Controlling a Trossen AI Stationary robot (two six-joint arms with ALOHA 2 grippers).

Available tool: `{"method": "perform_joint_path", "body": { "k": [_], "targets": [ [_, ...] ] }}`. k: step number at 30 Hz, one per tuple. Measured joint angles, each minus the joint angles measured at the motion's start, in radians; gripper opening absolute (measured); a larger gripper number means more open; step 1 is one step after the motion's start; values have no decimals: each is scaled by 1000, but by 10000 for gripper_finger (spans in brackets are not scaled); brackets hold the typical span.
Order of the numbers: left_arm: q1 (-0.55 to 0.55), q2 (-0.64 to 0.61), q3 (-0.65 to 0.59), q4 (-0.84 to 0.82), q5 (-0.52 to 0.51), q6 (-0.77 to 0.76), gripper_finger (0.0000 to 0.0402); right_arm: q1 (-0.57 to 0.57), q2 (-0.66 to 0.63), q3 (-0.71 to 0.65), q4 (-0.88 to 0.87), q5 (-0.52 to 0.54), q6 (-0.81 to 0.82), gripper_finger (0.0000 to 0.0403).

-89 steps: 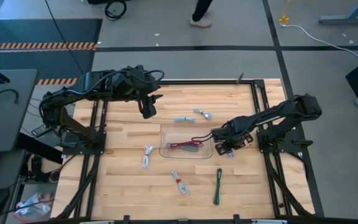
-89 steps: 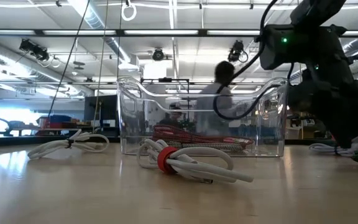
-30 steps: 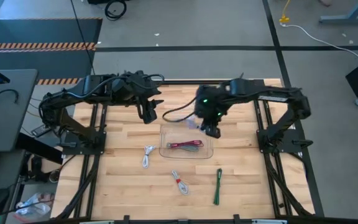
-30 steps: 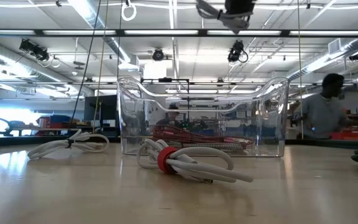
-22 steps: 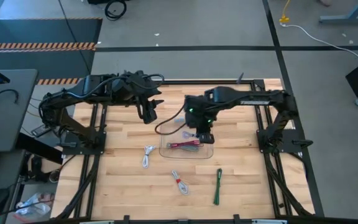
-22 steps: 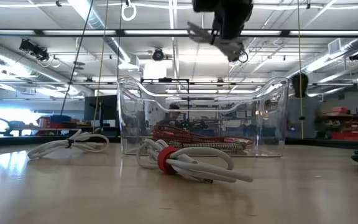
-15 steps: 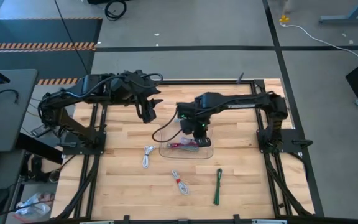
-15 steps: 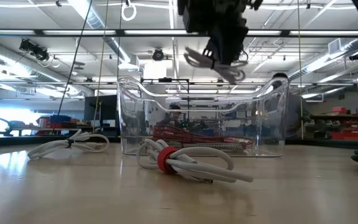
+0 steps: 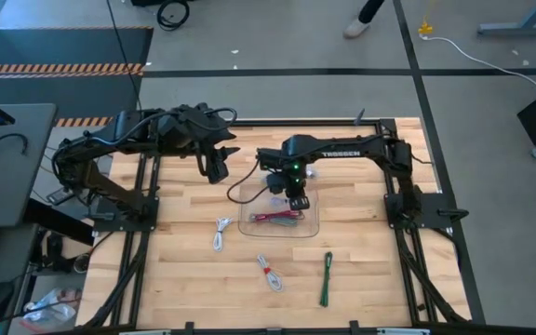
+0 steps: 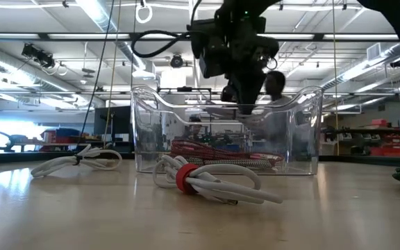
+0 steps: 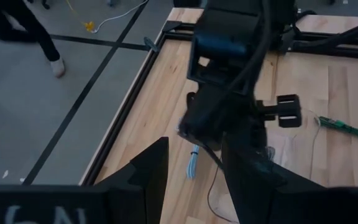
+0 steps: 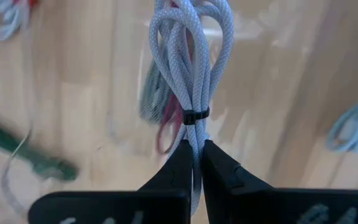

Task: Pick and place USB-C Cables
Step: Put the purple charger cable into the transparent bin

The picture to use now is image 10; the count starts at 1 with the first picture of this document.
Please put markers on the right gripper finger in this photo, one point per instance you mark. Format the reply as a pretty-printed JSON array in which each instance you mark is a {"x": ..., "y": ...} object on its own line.
[
  {"x": 256, "y": 90},
  {"x": 244, "y": 93}
]

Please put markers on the person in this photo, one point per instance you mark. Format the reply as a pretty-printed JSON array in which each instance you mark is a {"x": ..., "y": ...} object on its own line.
[
  {"x": 195, "y": 128},
  {"x": 275, "y": 85}
]

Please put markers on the round black ceiling device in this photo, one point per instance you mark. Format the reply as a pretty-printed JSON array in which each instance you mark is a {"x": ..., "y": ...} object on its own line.
[{"x": 176, "y": 61}]

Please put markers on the clear plastic bin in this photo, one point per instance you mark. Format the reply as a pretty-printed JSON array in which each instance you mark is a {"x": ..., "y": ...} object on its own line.
[{"x": 311, "y": 146}]

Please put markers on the black monitor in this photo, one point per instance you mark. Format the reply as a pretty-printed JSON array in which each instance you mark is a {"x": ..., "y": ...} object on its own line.
[{"x": 116, "y": 121}]

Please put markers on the red storage bins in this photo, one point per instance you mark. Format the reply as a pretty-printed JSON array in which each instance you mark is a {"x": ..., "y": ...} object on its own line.
[{"x": 387, "y": 151}]

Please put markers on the blue box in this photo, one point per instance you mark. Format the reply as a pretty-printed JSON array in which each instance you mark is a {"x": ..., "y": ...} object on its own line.
[{"x": 67, "y": 132}]

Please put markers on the red box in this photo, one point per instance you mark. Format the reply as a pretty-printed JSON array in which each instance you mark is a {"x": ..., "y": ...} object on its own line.
[{"x": 49, "y": 137}]

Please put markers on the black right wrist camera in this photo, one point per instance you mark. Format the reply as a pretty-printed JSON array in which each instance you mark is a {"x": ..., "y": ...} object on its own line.
[{"x": 210, "y": 52}]

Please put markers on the silver air duct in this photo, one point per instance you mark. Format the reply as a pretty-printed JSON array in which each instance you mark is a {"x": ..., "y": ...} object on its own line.
[
  {"x": 12, "y": 67},
  {"x": 106, "y": 24}
]

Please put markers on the black ceiling light rail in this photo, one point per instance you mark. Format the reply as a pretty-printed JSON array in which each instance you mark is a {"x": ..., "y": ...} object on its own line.
[{"x": 42, "y": 35}]

